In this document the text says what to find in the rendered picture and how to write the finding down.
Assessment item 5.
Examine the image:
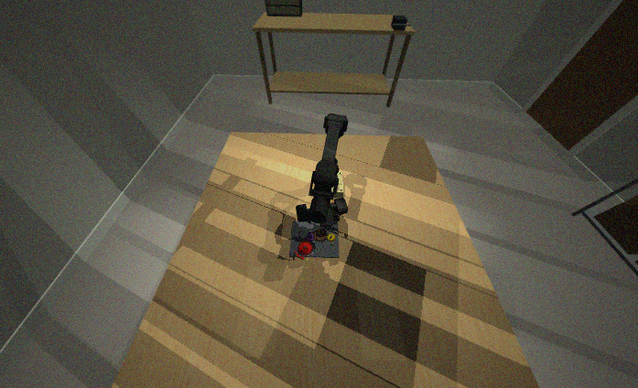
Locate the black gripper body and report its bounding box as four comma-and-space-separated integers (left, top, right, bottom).
296, 198, 348, 222

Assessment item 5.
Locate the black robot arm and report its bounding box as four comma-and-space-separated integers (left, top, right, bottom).
308, 113, 349, 227

